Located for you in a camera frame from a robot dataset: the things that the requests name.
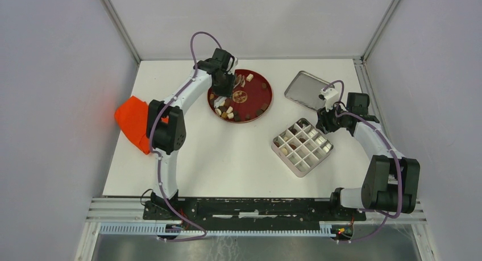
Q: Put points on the orange cloth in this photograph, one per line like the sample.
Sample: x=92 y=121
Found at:
x=132 y=117

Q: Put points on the red round tray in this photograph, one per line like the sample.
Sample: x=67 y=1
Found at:
x=248 y=102

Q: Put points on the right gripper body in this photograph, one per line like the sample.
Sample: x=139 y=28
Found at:
x=329 y=121

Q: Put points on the silver tin lid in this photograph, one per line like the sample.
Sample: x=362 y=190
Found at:
x=305 y=89

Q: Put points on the metal tongs white handle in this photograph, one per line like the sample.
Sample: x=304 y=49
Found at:
x=223 y=87

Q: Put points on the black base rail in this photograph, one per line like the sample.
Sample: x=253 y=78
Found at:
x=249 y=214

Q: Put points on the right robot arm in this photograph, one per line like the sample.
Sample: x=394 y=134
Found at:
x=390 y=185

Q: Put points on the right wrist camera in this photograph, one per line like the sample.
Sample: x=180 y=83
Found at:
x=330 y=96

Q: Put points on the white cube chocolate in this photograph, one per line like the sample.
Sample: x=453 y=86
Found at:
x=249 y=77

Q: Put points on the pink compartment box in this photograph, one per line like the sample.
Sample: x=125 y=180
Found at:
x=301 y=147

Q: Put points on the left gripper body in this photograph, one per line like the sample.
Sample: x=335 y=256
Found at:
x=225 y=87

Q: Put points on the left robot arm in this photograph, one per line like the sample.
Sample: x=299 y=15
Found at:
x=166 y=130

